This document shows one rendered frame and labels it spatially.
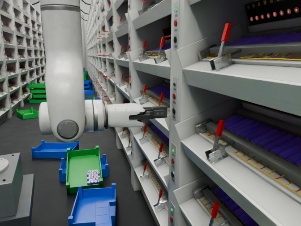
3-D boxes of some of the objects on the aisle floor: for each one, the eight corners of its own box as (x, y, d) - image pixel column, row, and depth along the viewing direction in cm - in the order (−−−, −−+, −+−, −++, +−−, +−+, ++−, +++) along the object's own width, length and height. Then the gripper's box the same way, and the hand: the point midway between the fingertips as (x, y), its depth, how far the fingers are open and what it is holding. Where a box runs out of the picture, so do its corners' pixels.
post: (118, 149, 216) (110, -99, 177) (116, 145, 225) (109, -92, 186) (141, 147, 221) (139, -95, 182) (139, 143, 230) (136, -88, 191)
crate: (103, 189, 152) (103, 180, 147) (66, 194, 147) (65, 184, 142) (99, 154, 175) (98, 145, 171) (67, 157, 170) (66, 148, 166)
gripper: (103, 106, 62) (175, 103, 67) (98, 97, 76) (159, 94, 81) (104, 136, 64) (174, 131, 68) (100, 122, 78) (158, 118, 82)
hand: (159, 111), depth 74 cm, fingers closed
